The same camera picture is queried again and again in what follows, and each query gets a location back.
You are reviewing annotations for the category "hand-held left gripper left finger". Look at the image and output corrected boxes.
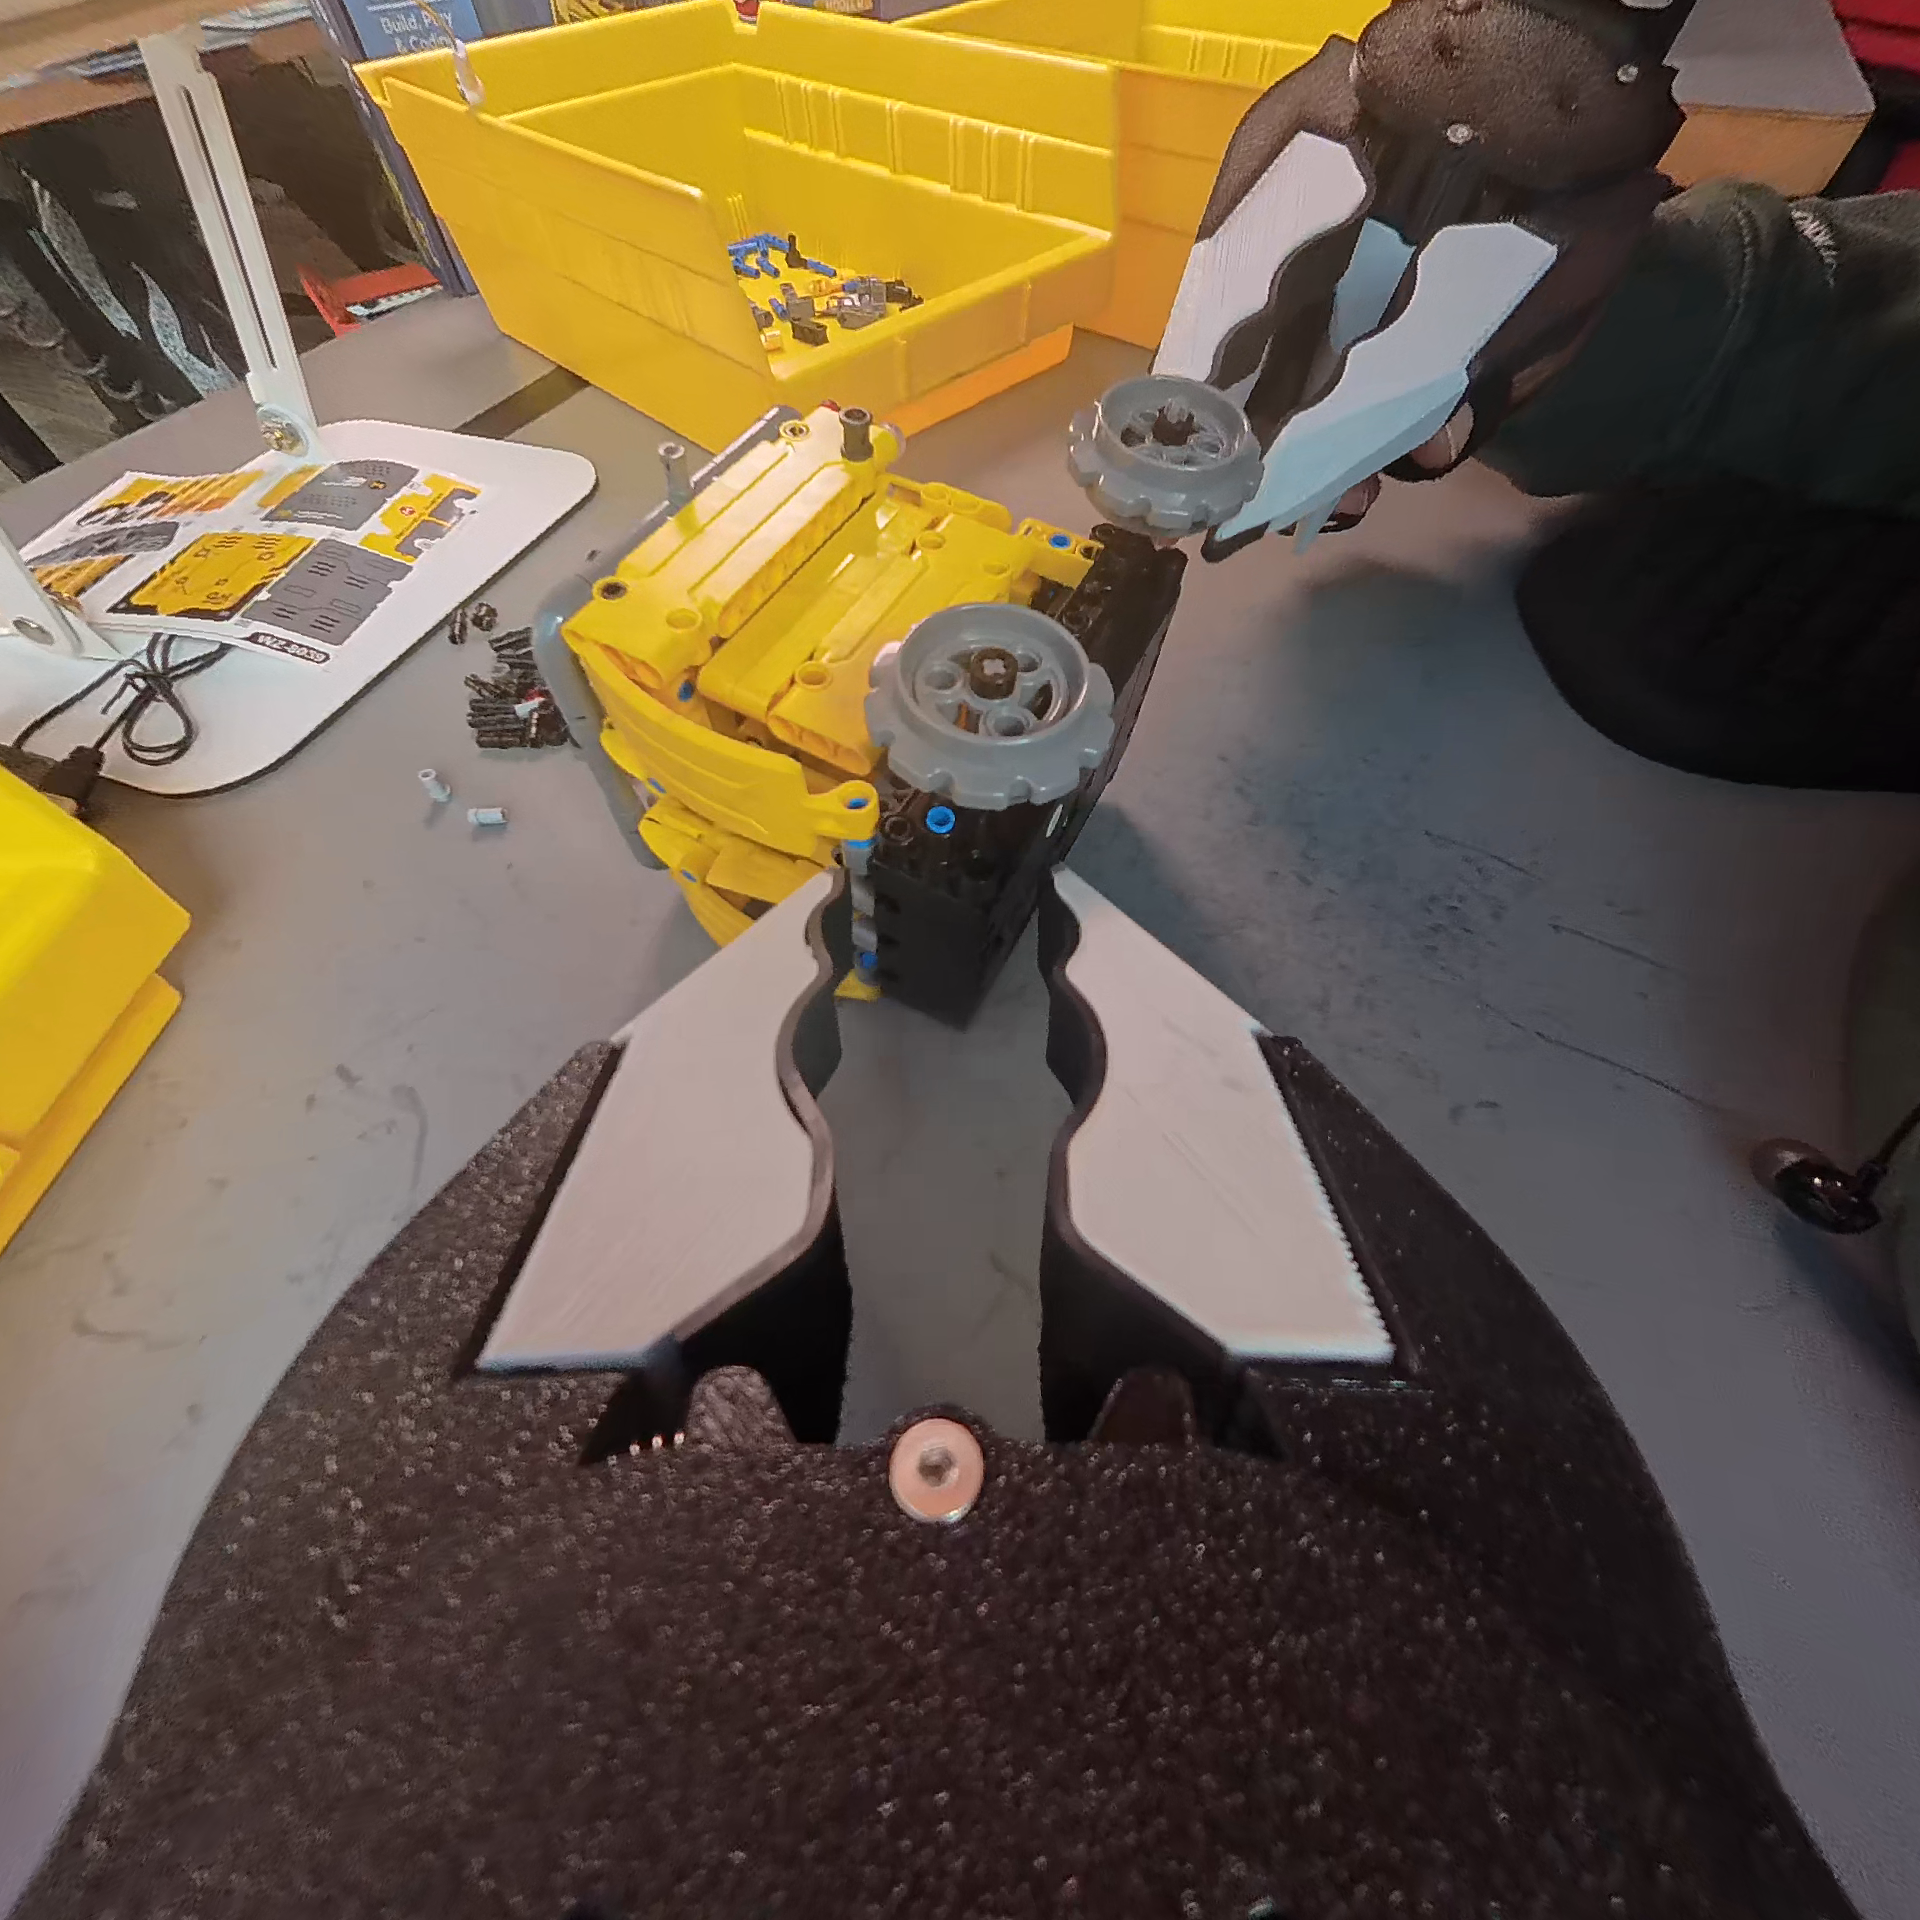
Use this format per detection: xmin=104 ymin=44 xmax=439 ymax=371
xmin=472 ymin=870 xmax=854 ymax=1464

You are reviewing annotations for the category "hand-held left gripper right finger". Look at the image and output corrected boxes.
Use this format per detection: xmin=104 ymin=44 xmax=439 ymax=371
xmin=1035 ymin=870 xmax=1396 ymax=1451

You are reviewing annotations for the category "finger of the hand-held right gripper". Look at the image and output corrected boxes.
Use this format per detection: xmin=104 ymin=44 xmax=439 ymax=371
xmin=1199 ymin=222 xmax=1559 ymax=562
xmin=1149 ymin=130 xmax=1374 ymax=441

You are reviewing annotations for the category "grey lego wheel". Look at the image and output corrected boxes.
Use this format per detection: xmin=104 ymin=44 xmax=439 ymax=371
xmin=865 ymin=605 xmax=1119 ymax=827
xmin=1064 ymin=377 xmax=1270 ymax=541

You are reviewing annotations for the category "yellow lego vehicle model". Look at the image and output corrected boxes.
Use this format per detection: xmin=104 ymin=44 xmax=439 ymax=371
xmin=531 ymin=403 xmax=1196 ymax=1029

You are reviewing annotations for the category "person's right forearm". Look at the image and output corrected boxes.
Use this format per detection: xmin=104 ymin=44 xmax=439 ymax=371
xmin=1476 ymin=177 xmax=1920 ymax=518

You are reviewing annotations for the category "heap of mixed lego parts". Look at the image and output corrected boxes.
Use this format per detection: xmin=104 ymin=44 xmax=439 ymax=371
xmin=728 ymin=231 xmax=924 ymax=354

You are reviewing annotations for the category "pile of small lego pins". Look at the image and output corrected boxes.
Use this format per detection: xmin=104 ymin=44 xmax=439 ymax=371
xmin=447 ymin=601 xmax=579 ymax=750

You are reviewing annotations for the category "lego sticker sheet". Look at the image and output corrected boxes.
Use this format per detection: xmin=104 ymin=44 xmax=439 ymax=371
xmin=21 ymin=458 xmax=489 ymax=664

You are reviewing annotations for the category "blue lego set box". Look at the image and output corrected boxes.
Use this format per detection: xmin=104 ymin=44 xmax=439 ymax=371
xmin=337 ymin=0 xmax=737 ymax=70

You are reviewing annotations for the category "person's right hand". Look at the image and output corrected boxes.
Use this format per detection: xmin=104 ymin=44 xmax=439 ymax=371
xmin=1387 ymin=419 xmax=1502 ymax=488

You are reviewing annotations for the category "yellow storage bin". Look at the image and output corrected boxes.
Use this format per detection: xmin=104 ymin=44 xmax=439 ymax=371
xmin=351 ymin=0 xmax=1119 ymax=444
xmin=0 ymin=763 xmax=191 ymax=1254
xmin=900 ymin=0 xmax=1396 ymax=354

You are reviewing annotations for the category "black armrest pad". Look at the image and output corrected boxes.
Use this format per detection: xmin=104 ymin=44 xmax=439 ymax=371
xmin=1515 ymin=475 xmax=1920 ymax=795

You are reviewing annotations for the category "person's green sweatshirt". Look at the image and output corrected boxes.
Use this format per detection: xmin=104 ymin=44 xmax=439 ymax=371
xmin=1837 ymin=884 xmax=1920 ymax=1443

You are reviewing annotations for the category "black drawstring toggle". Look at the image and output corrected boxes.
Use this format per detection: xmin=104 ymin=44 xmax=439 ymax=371
xmin=1754 ymin=1110 xmax=1920 ymax=1235

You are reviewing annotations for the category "black cable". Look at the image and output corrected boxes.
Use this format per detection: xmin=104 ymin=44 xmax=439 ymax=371
xmin=0 ymin=631 xmax=201 ymax=812

